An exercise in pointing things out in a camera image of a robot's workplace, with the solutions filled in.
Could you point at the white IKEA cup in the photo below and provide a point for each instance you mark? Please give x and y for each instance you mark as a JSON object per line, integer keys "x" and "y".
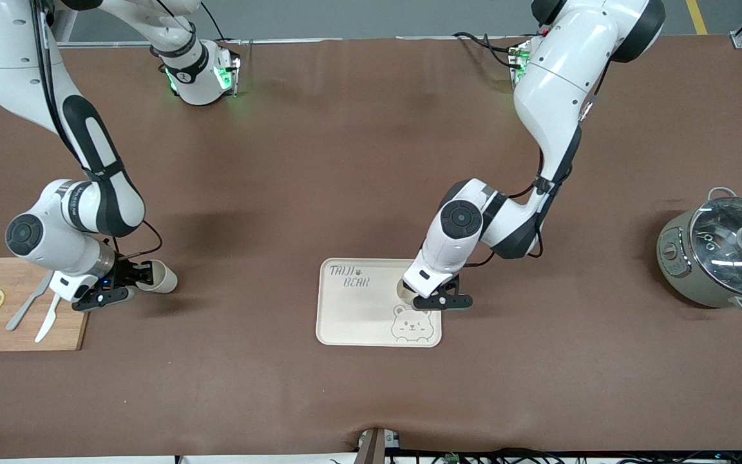
{"x": 166, "y": 278}
{"x": 404, "y": 291}

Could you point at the grey plastic knife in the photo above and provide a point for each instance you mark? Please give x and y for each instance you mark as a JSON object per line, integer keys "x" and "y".
{"x": 20, "y": 316}

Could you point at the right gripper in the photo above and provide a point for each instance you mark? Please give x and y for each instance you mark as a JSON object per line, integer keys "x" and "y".
{"x": 125, "y": 272}

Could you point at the wooden cutting board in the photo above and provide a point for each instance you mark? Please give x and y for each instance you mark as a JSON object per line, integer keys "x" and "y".
{"x": 23, "y": 338}

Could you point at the brown table cover mat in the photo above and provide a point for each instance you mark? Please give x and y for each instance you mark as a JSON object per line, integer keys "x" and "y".
{"x": 371, "y": 161}

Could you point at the metal post at table edge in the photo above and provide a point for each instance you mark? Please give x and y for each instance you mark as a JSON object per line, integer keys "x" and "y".
{"x": 371, "y": 448}

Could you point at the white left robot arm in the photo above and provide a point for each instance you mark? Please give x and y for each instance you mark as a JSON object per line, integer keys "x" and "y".
{"x": 551, "y": 84}

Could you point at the glass pot lid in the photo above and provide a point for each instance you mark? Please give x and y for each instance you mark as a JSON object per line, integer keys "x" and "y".
{"x": 725, "y": 251}

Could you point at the cream bear print tray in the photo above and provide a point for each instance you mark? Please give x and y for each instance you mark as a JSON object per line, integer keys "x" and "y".
{"x": 351, "y": 322}

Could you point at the white plastic knife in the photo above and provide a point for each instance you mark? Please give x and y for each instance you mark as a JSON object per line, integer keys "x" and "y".
{"x": 46, "y": 325}

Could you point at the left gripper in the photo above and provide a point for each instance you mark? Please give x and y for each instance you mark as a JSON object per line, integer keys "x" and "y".
{"x": 407, "y": 286}

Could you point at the grey electric cooking pot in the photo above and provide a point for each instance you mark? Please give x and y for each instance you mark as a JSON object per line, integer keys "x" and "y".
{"x": 680, "y": 270}

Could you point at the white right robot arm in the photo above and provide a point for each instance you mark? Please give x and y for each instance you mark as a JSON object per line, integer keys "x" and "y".
{"x": 87, "y": 206}

